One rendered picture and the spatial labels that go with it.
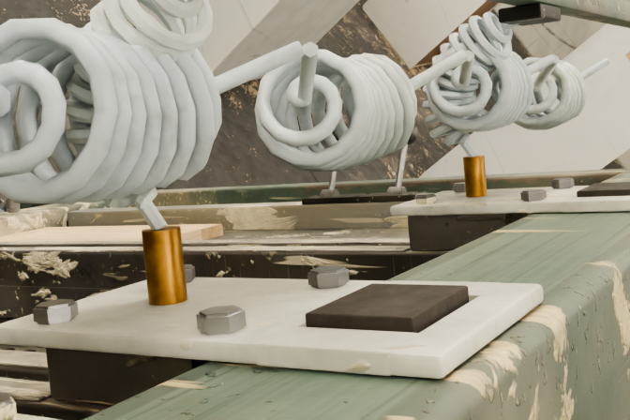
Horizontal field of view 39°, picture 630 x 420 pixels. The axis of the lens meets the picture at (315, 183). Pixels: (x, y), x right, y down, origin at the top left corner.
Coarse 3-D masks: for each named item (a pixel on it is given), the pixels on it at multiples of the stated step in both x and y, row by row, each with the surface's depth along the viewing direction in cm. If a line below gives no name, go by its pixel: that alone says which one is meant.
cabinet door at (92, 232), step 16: (192, 224) 149; (208, 224) 146; (0, 240) 151; (16, 240) 151; (32, 240) 149; (48, 240) 147; (64, 240) 145; (80, 240) 143; (96, 240) 141; (112, 240) 139
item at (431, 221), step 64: (448, 128) 65; (448, 192) 72; (512, 192) 67; (576, 192) 63; (0, 256) 91; (64, 256) 86; (128, 256) 82; (192, 256) 78; (256, 256) 74; (320, 256) 71; (384, 256) 68
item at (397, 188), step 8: (416, 128) 140; (416, 136) 140; (408, 144) 141; (400, 152) 140; (400, 160) 139; (400, 168) 139; (400, 176) 138; (400, 184) 138; (392, 192) 137; (400, 192) 136
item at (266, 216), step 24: (72, 216) 170; (96, 216) 167; (120, 216) 164; (168, 216) 158; (192, 216) 155; (216, 216) 153; (240, 216) 150; (264, 216) 148; (288, 216) 145; (312, 216) 143; (336, 216) 141; (360, 216) 138; (384, 216) 136
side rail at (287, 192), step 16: (448, 176) 162; (496, 176) 152; (512, 176) 150; (528, 176) 149; (544, 176) 147; (560, 176) 146; (576, 176) 145; (592, 176) 143; (608, 176) 142; (160, 192) 190; (176, 192) 188; (192, 192) 185; (208, 192) 183; (224, 192) 181; (240, 192) 179; (256, 192) 177; (272, 192) 175; (288, 192) 173; (304, 192) 172; (320, 192) 170; (352, 192) 166; (368, 192) 164; (432, 192) 158
